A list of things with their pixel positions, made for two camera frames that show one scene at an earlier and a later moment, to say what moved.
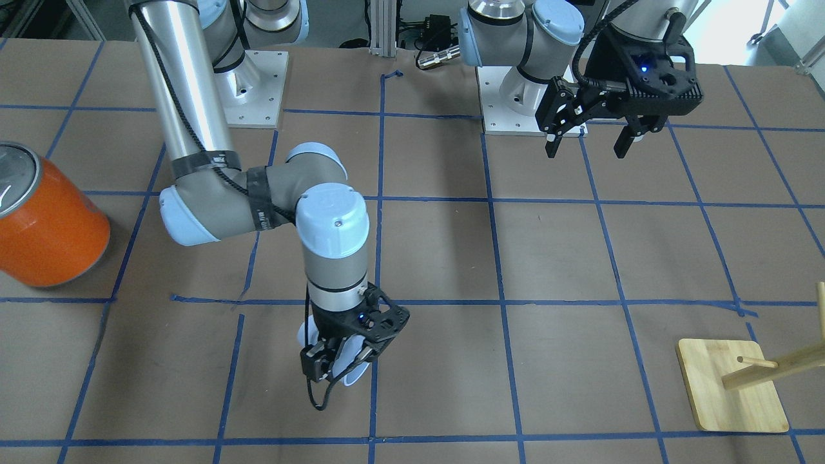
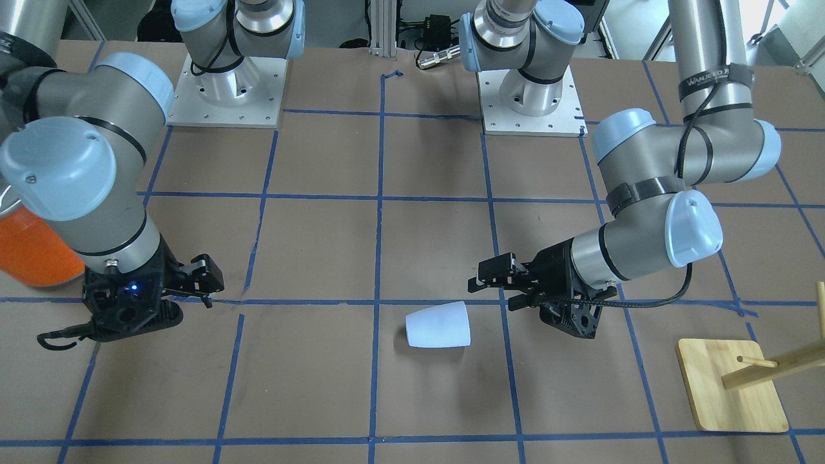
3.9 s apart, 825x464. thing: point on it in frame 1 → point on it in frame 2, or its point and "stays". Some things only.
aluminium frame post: [383, 28] stays
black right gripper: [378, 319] → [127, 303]
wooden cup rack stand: [731, 385] stays
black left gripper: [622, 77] → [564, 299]
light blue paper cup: [349, 348] → [443, 325]
